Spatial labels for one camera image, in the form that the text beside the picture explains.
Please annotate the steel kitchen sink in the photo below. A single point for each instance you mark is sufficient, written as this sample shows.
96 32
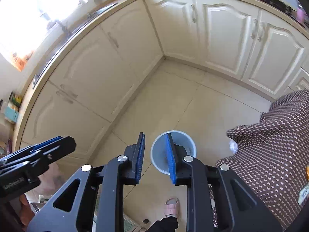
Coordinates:
60 40

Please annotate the dark green box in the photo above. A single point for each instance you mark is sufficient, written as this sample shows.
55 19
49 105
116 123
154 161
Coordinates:
15 99

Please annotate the pink utensil cup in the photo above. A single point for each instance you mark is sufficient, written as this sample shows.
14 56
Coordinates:
300 14

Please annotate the row of cream lower cabinets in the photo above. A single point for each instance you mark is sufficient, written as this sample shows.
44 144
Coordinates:
217 33

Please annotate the blue-grey plastic bin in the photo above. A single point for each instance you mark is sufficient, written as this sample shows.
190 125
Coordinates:
158 154

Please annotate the person's left hand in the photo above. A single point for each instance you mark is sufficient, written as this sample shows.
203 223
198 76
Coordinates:
25 207

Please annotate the white plastic wrapper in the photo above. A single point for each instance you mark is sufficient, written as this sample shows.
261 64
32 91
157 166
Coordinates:
233 146

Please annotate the kitchen window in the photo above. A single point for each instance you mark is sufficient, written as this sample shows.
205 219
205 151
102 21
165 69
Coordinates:
29 12

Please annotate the green and white packet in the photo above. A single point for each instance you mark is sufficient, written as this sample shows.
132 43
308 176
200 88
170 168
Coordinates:
303 195

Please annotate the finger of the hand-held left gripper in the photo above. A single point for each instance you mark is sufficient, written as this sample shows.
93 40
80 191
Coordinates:
65 146
47 142

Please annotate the person's leg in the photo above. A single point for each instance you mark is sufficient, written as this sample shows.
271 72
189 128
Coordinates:
161 224

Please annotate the teal box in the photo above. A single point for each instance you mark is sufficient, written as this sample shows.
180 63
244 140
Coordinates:
10 113

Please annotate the brown polka dot tablecloth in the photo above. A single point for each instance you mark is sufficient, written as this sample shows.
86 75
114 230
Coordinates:
265 149

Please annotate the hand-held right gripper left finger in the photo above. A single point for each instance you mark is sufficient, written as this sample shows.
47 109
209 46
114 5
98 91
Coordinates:
141 158

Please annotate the orange snack packet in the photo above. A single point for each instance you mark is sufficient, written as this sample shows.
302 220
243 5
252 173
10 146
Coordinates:
307 171

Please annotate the pink slipper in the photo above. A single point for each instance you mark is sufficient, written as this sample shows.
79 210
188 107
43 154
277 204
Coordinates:
171 209

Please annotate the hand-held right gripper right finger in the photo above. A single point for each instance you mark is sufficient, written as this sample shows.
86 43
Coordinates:
171 160

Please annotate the orange bottle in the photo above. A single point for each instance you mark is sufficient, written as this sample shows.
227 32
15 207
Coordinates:
21 61

